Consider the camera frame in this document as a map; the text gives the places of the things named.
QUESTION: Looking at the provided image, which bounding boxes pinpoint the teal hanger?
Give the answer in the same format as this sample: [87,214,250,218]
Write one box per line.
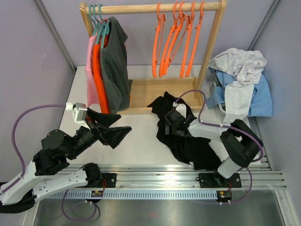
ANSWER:
[96,4,110,48]
[89,4,100,36]
[95,4,106,44]

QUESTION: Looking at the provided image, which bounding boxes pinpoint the pink shirt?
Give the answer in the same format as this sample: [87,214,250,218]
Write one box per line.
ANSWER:
[85,36,99,107]

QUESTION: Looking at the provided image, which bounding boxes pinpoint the orange shirt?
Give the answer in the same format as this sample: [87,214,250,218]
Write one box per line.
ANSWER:
[93,43,110,114]

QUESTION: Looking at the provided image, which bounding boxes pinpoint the wooden clothes rack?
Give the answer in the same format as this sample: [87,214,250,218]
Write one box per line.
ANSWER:
[79,0,227,115]

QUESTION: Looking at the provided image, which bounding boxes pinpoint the purple cable lower right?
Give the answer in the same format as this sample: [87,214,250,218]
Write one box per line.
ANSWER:
[192,167,253,205]

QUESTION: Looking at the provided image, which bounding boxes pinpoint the purple cable lower left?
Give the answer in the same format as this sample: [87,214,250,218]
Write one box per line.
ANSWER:
[60,186,101,222]

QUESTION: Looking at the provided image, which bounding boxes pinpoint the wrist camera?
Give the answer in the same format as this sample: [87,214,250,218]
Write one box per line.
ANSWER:
[65,102,90,129]
[173,102,187,118]

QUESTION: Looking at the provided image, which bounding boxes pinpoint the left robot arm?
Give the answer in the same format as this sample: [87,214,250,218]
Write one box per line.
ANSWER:
[0,103,132,214]

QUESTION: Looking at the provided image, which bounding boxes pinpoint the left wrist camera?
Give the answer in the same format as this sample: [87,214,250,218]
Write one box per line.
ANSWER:
[65,102,90,129]

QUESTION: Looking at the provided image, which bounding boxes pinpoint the blue shirt pile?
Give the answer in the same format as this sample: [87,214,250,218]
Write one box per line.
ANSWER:
[206,68,273,121]

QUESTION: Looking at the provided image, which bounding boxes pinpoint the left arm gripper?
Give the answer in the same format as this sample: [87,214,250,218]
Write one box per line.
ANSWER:
[65,108,132,161]

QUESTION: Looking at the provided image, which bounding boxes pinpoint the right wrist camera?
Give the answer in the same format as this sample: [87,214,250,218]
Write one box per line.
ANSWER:
[173,102,187,118]

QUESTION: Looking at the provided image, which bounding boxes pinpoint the aluminium rail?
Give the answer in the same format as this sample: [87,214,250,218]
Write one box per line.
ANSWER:
[46,165,287,199]

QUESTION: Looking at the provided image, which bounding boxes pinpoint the white cable duct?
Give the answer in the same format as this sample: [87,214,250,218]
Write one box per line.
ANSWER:
[50,190,217,200]

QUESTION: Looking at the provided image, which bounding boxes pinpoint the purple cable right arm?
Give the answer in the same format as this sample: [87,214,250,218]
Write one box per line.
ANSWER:
[174,89,264,163]

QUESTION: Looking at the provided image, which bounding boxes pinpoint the purple cable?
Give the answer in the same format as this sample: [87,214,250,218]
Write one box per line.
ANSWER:
[60,186,101,222]
[192,167,253,205]

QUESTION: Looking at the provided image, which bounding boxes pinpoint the orange hanger of white shirt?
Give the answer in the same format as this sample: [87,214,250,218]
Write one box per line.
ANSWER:
[159,1,185,77]

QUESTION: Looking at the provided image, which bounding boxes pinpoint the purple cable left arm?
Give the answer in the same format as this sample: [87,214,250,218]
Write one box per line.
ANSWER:
[0,104,69,194]

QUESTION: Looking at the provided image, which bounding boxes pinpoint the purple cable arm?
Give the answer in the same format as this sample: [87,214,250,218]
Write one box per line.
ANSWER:
[0,104,69,194]
[174,89,264,163]

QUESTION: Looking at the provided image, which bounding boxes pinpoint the black shirt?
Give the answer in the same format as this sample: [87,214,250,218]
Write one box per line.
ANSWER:
[148,92,222,170]

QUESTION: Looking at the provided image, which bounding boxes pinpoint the orange hanger of black shirt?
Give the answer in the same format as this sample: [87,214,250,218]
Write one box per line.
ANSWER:
[151,2,166,78]

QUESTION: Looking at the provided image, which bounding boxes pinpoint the dark grey shirt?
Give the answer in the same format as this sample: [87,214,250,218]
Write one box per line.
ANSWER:
[100,16,132,114]

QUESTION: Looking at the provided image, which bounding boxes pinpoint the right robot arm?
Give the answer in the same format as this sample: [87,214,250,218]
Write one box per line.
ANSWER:
[97,110,262,186]

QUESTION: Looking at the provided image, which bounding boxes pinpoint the white shirt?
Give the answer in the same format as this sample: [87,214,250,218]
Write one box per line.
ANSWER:
[208,48,267,122]

